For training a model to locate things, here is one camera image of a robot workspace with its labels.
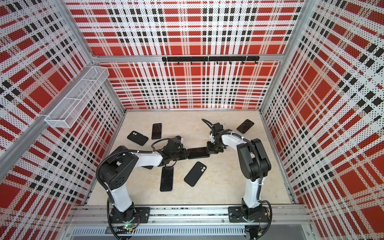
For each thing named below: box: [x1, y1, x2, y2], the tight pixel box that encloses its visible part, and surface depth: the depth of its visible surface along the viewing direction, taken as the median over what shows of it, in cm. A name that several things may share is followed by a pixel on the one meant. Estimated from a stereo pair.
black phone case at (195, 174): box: [184, 161, 207, 187], surface depth 90 cm
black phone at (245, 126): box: [236, 119, 255, 134], surface depth 115 cm
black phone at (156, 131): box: [151, 123, 162, 140], surface depth 108 cm
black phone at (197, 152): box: [187, 147, 210, 160], surface depth 95 cm
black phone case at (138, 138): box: [127, 130, 149, 146], surface depth 107 cm
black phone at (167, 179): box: [159, 166, 174, 192], surface depth 87 cm
